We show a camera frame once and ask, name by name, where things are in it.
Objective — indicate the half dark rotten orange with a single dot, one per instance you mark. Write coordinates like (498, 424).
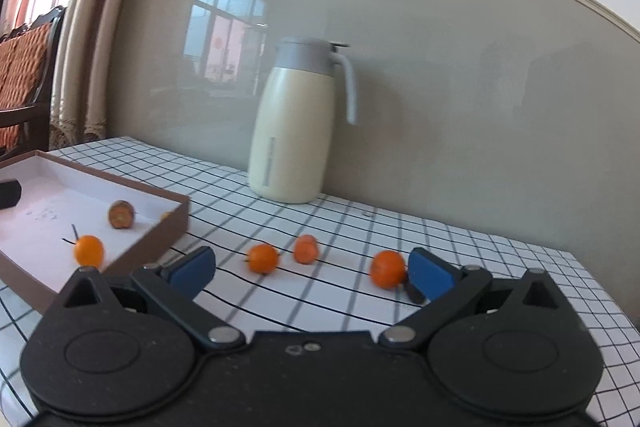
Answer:
(121, 214)

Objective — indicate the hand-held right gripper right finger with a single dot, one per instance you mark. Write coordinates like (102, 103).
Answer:
(431, 279)

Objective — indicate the shallow brown cardboard box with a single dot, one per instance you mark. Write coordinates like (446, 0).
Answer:
(50, 207)

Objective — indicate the wooden chair orange cushion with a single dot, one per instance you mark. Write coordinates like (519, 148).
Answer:
(25, 72)

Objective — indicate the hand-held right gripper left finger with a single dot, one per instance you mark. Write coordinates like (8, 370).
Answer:
(194, 273)

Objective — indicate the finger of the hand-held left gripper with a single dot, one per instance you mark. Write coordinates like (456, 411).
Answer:
(9, 194)

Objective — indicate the dark brown fruit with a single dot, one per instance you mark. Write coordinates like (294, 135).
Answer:
(412, 295)

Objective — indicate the cream thermos jug grey lid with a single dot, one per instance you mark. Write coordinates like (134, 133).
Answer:
(290, 132)

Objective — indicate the beige curtain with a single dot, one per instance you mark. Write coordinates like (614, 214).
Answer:
(100, 32)

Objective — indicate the rough reddish small orange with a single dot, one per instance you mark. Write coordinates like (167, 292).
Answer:
(306, 249)

